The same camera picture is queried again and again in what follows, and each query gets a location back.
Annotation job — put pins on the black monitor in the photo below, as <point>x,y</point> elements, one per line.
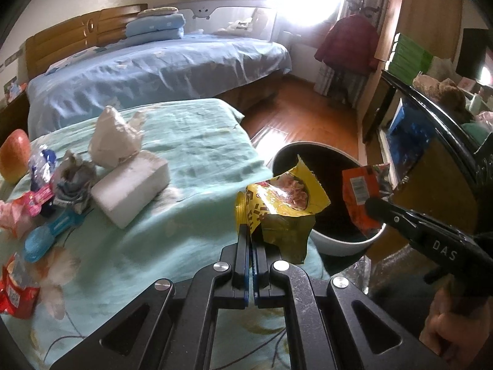
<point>475,56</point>

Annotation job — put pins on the blue plastic wrapper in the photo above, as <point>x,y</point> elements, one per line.
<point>40,165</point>

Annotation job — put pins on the red snack packet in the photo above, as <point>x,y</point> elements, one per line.
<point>17,293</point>

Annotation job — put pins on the grey bed guard rail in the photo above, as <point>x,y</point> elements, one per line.
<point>231,15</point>

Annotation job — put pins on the person's right hand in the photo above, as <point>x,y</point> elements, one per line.
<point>450,327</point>

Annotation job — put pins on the folded blue blankets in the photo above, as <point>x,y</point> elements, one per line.
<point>154,27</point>

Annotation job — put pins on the stack of green boxes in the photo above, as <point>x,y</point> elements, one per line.
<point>410,56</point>

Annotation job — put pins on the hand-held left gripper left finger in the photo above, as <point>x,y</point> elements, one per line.
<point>243,262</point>

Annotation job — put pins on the yellow snack wrapper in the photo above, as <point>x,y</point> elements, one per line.
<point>269,208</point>

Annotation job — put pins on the crumpled grey paper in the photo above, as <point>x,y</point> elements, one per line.
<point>73,185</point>

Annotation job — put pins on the orange snack wrapper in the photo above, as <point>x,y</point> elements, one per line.
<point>358,200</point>

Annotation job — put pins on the black glossy cabinet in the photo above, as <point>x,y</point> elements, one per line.
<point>443,177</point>

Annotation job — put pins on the pink wrapper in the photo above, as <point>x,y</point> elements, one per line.
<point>36,200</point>

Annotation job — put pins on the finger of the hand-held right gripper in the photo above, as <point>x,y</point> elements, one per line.
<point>389,214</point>

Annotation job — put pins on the dark red jacket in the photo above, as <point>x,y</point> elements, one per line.
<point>346,44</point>

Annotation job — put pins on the blue plastic scoop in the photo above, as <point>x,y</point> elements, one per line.
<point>42,239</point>

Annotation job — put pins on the thin pale pillow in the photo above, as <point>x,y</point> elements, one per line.
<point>158,10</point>

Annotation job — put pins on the wooden headboard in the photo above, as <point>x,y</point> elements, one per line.
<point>65,38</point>

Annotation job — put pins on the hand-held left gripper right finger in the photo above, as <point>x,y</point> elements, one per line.
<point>259,277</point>

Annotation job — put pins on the pink tissue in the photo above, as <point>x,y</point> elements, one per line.
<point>13,219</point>

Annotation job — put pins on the dark wooden nightstand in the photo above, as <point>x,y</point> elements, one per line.
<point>13,117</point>

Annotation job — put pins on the bed with blue sheet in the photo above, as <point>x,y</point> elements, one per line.
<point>154,73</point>

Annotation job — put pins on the red yellow apple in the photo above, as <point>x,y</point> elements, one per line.
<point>13,156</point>

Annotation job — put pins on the brown plush toy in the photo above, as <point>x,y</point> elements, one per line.
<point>443,90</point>

